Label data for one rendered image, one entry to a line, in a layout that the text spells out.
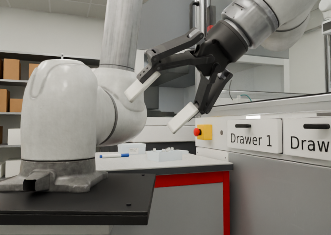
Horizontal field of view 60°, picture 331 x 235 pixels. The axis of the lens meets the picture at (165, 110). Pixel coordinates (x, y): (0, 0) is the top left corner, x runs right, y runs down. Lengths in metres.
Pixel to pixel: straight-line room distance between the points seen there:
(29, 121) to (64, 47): 4.69
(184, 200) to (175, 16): 1.21
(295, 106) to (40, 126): 0.71
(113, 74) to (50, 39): 4.58
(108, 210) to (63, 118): 0.23
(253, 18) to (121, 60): 0.41
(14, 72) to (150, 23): 3.20
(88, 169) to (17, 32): 4.83
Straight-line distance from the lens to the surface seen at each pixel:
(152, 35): 1.84
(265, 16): 0.52
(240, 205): 1.20
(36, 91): 0.63
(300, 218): 0.98
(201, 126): 1.34
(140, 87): 0.49
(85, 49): 5.31
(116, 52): 0.80
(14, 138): 4.71
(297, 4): 0.54
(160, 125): 1.77
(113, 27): 0.82
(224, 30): 0.51
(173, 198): 1.09
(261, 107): 1.06
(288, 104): 0.96
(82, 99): 0.62
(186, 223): 1.14
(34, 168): 0.63
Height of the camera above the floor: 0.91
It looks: 3 degrees up
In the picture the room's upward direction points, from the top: straight up
